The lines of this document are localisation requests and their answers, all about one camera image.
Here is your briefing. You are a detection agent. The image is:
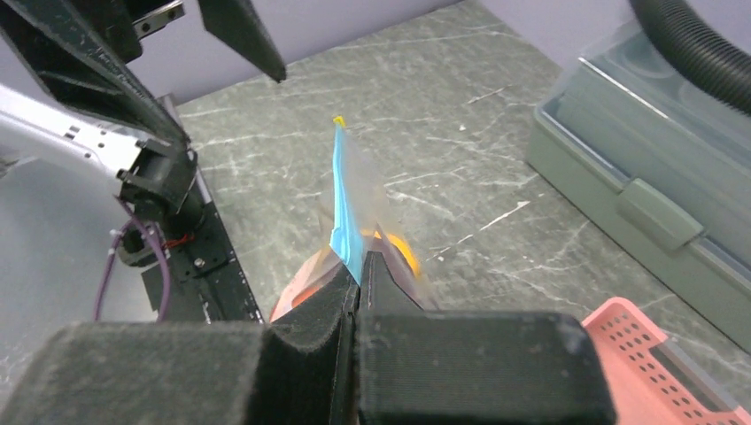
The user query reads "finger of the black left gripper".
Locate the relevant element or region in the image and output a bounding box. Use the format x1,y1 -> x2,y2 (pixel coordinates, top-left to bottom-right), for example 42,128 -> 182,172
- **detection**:
198,0 -> 287,82
1,1 -> 188,143

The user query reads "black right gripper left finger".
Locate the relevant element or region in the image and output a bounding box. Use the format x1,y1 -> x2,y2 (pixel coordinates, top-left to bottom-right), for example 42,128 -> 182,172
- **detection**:
1,271 -> 360,424

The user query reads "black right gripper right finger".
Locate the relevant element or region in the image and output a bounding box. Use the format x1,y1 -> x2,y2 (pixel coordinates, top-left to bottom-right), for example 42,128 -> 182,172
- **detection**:
356,252 -> 617,424

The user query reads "pink perforated plastic basket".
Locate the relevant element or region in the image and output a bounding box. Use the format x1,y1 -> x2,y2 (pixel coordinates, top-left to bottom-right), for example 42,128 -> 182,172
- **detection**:
582,297 -> 750,425

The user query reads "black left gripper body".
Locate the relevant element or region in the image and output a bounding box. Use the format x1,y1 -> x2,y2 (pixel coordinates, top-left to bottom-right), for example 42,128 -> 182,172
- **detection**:
76,0 -> 185,62

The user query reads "yellow mango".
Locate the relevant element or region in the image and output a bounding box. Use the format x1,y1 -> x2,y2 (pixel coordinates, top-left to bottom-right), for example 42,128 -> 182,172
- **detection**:
360,228 -> 422,279

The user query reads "black corrugated hose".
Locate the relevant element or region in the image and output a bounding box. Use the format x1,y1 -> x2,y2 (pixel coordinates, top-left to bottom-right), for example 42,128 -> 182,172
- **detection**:
627,0 -> 751,115

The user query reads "green plastic storage box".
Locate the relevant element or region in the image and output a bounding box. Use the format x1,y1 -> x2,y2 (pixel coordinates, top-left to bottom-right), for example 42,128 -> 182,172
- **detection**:
527,21 -> 750,349

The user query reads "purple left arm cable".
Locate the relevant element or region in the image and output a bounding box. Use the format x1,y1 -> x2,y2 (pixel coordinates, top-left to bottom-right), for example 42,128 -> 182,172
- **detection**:
93,199 -> 173,322

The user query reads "clear zip top bag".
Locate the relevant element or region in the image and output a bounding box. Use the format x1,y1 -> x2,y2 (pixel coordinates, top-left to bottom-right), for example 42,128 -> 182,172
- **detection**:
269,115 -> 438,324

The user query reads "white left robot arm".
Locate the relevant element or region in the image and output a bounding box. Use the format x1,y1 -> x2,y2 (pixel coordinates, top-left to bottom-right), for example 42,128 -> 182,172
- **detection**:
1,1 -> 205,236

